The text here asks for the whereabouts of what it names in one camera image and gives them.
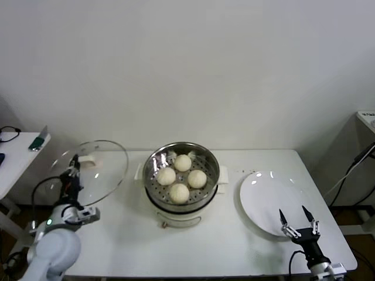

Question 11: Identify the white round plate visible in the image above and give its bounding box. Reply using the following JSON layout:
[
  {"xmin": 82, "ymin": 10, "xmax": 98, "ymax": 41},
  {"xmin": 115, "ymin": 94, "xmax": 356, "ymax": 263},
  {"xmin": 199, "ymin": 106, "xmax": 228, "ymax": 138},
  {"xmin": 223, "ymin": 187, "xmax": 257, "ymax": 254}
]
[{"xmin": 239, "ymin": 171, "xmax": 313, "ymax": 238}]

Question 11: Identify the white steamed baozi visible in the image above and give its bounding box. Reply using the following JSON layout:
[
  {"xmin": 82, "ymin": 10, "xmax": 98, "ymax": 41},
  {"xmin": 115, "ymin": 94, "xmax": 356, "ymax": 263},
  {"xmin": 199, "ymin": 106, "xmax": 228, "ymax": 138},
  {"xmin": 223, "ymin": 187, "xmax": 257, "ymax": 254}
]
[
  {"xmin": 187, "ymin": 170, "xmax": 207, "ymax": 189},
  {"xmin": 169, "ymin": 183, "xmax": 190, "ymax": 205},
  {"xmin": 174, "ymin": 154, "xmax": 192, "ymax": 173},
  {"xmin": 157, "ymin": 167, "xmax": 176, "ymax": 186}
]

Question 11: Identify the white cabinet with label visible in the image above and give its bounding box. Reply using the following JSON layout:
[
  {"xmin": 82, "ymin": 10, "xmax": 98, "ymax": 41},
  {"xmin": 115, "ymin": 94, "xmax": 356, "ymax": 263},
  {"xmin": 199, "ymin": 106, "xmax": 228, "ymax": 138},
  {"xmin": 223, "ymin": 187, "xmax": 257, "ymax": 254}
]
[{"xmin": 356, "ymin": 110, "xmax": 375, "ymax": 138}]

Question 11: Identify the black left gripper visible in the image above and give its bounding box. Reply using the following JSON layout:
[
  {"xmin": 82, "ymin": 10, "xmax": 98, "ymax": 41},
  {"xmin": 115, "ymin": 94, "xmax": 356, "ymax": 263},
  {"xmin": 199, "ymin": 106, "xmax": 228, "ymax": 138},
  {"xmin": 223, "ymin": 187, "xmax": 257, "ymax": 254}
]
[{"xmin": 60, "ymin": 154, "xmax": 83, "ymax": 206}]

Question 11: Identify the black hanging cable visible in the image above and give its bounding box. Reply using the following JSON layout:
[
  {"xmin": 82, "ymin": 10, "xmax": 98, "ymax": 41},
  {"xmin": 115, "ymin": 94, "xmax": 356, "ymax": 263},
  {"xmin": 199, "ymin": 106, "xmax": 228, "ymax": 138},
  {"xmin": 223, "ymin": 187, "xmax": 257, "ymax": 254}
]
[{"xmin": 329, "ymin": 163, "xmax": 375, "ymax": 207}]

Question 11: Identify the black floor cable with plug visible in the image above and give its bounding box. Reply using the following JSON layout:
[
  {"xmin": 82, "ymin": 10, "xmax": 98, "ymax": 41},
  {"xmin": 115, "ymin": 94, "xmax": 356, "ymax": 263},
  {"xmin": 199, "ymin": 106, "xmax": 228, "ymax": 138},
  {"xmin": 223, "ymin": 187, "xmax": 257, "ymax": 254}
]
[{"xmin": 0, "ymin": 251, "xmax": 27, "ymax": 277}]

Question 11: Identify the green and silver tool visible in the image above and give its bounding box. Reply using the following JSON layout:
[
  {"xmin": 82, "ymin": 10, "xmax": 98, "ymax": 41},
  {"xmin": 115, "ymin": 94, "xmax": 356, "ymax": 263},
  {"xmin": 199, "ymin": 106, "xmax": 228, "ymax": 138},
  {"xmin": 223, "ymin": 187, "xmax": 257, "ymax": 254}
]
[{"xmin": 28, "ymin": 125, "xmax": 49, "ymax": 152}]

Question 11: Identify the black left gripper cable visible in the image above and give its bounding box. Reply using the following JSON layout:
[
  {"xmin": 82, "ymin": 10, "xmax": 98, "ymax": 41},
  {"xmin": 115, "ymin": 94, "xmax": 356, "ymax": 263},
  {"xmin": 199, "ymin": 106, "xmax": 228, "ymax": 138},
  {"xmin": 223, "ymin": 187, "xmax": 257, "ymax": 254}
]
[{"xmin": 31, "ymin": 175, "xmax": 67, "ymax": 223}]

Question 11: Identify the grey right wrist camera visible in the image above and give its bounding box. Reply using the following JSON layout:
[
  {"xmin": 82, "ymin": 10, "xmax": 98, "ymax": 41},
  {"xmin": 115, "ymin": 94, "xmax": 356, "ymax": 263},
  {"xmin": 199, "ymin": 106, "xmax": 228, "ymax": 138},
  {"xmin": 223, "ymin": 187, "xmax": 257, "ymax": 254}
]
[{"xmin": 329, "ymin": 262, "xmax": 346, "ymax": 276}]

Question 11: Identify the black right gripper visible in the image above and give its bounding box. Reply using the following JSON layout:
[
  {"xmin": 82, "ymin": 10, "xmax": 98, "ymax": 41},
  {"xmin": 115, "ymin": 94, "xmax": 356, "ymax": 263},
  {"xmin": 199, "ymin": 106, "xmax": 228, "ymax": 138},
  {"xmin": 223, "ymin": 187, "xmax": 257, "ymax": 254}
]
[{"xmin": 279, "ymin": 205, "xmax": 329, "ymax": 266}]

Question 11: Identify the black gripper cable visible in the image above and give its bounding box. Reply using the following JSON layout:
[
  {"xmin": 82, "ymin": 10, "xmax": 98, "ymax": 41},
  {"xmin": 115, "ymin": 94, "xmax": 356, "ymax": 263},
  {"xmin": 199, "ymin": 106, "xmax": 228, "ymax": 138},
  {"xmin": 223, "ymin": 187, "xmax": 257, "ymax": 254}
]
[
  {"xmin": 289, "ymin": 250, "xmax": 307, "ymax": 277},
  {"xmin": 31, "ymin": 175, "xmax": 67, "ymax": 223}
]

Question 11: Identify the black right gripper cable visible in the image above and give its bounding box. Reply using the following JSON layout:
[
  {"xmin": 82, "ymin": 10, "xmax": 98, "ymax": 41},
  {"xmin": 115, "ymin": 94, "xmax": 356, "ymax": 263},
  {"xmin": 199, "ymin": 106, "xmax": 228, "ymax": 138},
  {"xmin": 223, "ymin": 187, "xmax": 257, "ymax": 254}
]
[{"xmin": 289, "ymin": 250, "xmax": 307, "ymax": 277}]

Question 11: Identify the perforated steel steamer basket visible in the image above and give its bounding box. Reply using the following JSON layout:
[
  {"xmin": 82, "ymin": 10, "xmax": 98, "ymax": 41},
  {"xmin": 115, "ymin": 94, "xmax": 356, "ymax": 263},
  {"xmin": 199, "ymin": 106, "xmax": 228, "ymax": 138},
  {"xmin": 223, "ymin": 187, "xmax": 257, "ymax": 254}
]
[{"xmin": 143, "ymin": 142, "xmax": 220, "ymax": 206}]

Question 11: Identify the black cable on side table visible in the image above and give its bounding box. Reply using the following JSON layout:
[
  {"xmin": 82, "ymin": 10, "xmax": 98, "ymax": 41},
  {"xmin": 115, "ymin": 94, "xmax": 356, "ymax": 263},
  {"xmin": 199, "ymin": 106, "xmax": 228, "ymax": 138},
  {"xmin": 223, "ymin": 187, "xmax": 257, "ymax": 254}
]
[{"xmin": 0, "ymin": 126, "xmax": 21, "ymax": 143}]

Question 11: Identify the round glass pot lid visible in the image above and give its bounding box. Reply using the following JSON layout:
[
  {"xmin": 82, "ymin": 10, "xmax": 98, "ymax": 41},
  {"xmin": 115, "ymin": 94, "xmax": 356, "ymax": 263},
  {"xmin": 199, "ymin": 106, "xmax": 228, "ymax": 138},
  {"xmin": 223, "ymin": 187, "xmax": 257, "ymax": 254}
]
[{"xmin": 48, "ymin": 139, "xmax": 129, "ymax": 207}]

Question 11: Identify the white table foot frame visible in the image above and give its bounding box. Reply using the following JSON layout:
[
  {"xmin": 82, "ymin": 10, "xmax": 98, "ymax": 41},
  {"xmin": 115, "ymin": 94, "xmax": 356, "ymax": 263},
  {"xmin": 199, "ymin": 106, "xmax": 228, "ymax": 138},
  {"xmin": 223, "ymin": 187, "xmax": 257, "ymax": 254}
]
[{"xmin": 336, "ymin": 204, "xmax": 375, "ymax": 237}]

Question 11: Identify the white electric cooking pot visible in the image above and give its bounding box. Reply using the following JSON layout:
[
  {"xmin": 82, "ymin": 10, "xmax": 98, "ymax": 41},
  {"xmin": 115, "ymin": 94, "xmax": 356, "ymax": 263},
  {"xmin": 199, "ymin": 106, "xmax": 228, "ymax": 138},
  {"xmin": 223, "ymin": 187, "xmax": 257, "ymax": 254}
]
[{"xmin": 134, "ymin": 162, "xmax": 229, "ymax": 229}]

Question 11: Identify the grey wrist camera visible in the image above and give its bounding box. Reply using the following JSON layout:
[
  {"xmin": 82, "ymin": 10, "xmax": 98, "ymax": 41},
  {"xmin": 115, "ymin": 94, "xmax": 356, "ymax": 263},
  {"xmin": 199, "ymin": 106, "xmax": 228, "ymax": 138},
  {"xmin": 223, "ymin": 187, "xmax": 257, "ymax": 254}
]
[
  {"xmin": 329, "ymin": 262, "xmax": 346, "ymax": 276},
  {"xmin": 78, "ymin": 206, "xmax": 101, "ymax": 224}
]

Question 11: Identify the white side table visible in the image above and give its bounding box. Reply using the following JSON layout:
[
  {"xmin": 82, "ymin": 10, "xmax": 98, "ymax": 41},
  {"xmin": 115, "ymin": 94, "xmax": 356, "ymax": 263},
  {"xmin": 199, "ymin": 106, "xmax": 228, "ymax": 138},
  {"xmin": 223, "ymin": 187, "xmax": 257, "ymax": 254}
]
[{"xmin": 0, "ymin": 132, "xmax": 51, "ymax": 255}]

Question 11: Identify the white cable with black plug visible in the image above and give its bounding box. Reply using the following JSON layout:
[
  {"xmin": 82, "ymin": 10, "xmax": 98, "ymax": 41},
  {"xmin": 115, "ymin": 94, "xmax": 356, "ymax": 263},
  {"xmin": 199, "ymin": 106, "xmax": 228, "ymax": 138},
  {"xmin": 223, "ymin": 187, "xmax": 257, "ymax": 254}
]
[{"xmin": 326, "ymin": 142, "xmax": 375, "ymax": 198}]

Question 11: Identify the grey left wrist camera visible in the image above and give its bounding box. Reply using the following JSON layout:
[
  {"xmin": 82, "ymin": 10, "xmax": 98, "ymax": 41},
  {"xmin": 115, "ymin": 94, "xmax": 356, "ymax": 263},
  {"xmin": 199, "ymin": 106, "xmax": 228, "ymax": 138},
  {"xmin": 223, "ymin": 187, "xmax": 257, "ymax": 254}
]
[{"xmin": 78, "ymin": 206, "xmax": 101, "ymax": 224}]

